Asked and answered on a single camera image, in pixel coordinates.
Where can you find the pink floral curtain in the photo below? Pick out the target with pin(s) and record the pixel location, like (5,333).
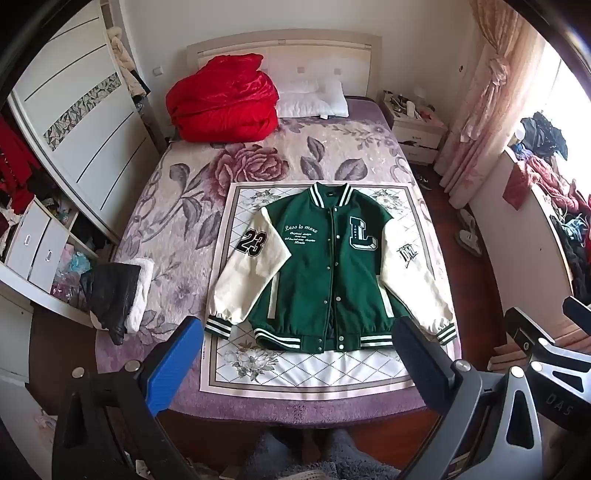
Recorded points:
(489,115)

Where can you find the green and cream varsity jacket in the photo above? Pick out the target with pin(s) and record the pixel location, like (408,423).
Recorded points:
(314,258)

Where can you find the white bed headboard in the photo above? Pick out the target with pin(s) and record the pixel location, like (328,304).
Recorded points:
(295,64)

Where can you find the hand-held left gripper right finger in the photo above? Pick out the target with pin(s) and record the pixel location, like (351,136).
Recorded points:
(425,364)

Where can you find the red hanging clothes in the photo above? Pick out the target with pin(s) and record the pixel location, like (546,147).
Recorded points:
(16,161)

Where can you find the red quilt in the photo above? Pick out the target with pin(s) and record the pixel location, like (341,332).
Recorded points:
(221,106)

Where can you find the person's right leg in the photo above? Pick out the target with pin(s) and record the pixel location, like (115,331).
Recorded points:
(355,457)

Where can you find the white diamond floral mat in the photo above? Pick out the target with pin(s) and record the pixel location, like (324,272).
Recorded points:
(277,369)

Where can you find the black sneaker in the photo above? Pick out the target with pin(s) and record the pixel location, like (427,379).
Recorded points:
(419,177)
(425,185)

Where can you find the window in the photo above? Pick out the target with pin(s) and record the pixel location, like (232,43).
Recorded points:
(572,92)

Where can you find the person's leg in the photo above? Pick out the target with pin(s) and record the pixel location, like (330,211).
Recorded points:
(281,457)
(355,457)

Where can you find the purple floral bed blanket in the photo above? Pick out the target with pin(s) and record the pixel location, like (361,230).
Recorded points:
(184,184)

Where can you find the beige hanging coat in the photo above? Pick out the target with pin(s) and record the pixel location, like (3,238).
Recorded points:
(127,60)

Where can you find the white nightstand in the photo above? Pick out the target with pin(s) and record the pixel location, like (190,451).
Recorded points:
(418,134)

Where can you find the white sliding door wardrobe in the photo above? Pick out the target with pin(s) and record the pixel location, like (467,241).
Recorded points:
(92,138)

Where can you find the pile of mixed clothes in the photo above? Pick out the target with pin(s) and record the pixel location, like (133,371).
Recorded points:
(554,184)

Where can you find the black coat with white fleece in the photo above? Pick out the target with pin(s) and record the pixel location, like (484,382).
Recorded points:
(111,290)

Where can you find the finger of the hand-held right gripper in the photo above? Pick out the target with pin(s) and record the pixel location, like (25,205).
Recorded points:
(526,330)
(579,311)

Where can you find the white pillow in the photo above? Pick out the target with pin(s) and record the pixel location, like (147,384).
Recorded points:
(309,104)

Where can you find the person's left leg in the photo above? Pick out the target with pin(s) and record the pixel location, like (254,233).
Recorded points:
(281,457)

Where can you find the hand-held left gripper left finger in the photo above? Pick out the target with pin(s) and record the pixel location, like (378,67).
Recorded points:
(171,369)

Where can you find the white slipper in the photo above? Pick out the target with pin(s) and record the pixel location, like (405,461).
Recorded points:
(468,242)
(468,220)

